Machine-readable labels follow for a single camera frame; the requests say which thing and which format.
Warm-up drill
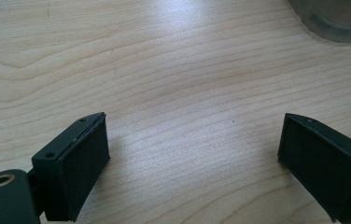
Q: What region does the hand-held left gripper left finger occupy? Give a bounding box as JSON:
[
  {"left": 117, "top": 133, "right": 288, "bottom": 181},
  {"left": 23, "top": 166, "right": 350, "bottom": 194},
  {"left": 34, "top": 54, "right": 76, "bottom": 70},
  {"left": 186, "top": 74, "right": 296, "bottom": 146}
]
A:
[{"left": 27, "top": 111, "right": 112, "bottom": 222}]

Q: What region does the clear plastic storage box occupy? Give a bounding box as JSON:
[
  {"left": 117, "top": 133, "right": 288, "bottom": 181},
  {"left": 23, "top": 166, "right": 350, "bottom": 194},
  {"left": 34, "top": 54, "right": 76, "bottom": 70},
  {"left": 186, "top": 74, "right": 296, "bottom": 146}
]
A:
[{"left": 287, "top": 0, "right": 351, "bottom": 44}]

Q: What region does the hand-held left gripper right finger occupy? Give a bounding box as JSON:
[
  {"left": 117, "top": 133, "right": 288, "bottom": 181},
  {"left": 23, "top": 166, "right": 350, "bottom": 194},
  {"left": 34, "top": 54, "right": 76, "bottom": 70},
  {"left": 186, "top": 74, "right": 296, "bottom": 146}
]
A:
[{"left": 277, "top": 112, "right": 351, "bottom": 223}]

